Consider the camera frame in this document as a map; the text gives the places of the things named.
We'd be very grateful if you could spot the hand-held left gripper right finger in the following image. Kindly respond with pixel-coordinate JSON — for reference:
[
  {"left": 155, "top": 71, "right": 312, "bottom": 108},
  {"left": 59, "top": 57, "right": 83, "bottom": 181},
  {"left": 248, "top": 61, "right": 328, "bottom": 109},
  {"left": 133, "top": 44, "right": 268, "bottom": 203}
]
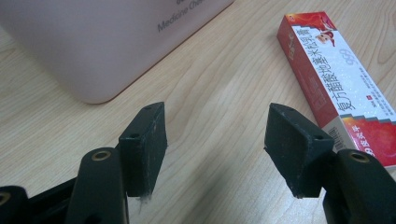
[{"left": 263, "top": 103, "right": 335, "bottom": 200}]

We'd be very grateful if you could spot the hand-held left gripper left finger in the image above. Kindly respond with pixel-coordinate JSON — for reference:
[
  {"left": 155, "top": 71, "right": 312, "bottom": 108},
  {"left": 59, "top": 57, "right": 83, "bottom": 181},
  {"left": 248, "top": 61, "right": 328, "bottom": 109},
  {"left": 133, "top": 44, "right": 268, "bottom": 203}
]
[{"left": 118, "top": 101, "right": 169, "bottom": 198}]

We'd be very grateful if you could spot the red and white ointment carton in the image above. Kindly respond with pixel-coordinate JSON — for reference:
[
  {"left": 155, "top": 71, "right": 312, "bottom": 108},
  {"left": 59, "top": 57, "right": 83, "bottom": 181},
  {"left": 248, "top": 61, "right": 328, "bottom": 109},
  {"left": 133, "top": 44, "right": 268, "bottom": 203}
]
[{"left": 276, "top": 11, "right": 396, "bottom": 171}]

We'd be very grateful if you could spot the pink medicine box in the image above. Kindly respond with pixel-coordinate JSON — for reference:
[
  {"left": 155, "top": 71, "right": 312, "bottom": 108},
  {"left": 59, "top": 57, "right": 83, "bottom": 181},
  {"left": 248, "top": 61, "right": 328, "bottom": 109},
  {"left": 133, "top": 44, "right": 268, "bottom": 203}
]
[{"left": 0, "top": 0, "right": 235, "bottom": 105}]

